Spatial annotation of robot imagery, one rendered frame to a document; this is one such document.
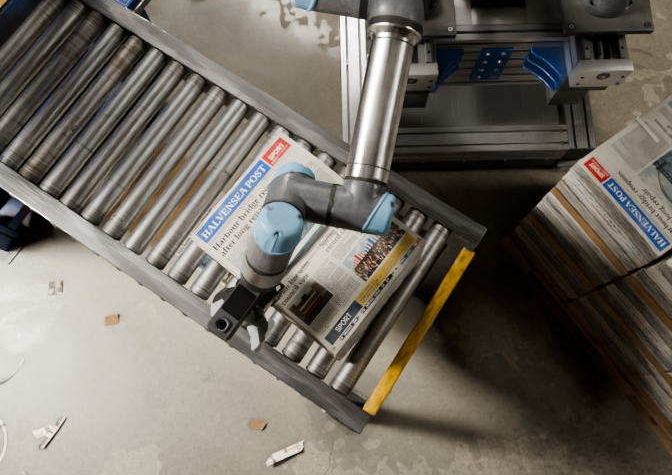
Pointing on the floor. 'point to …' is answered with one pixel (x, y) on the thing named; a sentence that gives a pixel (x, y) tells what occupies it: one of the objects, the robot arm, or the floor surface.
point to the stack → (660, 145)
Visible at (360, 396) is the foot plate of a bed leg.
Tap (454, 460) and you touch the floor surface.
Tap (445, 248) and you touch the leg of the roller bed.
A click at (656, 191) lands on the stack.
